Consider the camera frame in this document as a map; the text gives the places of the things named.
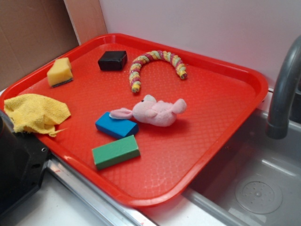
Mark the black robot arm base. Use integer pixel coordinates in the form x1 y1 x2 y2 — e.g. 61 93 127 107
0 111 51 218

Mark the green rectangular sponge block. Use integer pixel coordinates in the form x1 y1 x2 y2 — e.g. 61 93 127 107
92 135 140 170

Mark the yellow sponge with dark pad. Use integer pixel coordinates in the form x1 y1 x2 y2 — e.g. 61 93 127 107
47 57 73 87

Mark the pink plush bunny toy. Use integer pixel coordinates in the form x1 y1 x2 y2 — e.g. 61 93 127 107
109 95 187 127

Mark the blue rectangular block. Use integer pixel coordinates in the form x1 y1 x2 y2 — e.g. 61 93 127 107
95 112 139 139

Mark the black square block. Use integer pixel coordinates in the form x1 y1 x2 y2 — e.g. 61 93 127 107
98 50 127 71

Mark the yellow cloth rag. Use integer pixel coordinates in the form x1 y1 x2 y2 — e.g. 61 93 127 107
4 94 71 137

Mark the grey plastic sink basin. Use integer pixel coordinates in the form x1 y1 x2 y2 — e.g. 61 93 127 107
184 110 301 226

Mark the grey toy faucet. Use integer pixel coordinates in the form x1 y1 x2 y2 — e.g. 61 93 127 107
266 37 301 139

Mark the brown cardboard panel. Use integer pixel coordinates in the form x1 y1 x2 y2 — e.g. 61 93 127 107
0 0 79 90

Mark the multicolour twisted rope toy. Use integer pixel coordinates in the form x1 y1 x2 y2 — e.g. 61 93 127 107
129 50 188 93

